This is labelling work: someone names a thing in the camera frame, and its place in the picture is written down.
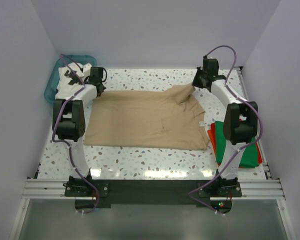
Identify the white t shirt black print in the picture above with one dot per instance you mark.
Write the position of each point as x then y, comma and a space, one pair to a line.
70, 80

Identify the beige t shirt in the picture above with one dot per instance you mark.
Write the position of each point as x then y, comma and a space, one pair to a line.
170, 119

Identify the orange folded t shirt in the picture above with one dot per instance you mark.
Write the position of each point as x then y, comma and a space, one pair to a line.
212, 140

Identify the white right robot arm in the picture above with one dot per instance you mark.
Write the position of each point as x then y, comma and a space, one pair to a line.
240, 123

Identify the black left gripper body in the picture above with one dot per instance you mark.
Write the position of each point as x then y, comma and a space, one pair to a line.
87, 79

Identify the green folded t shirt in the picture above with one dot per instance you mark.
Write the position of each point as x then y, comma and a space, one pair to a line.
250, 152

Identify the teal plastic basket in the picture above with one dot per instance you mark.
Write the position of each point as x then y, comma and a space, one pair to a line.
51, 87

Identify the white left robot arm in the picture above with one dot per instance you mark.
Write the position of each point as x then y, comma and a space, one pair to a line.
68, 119

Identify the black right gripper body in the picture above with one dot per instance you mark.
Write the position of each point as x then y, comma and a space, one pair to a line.
198, 80

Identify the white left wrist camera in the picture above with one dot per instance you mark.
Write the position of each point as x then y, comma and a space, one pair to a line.
86, 68

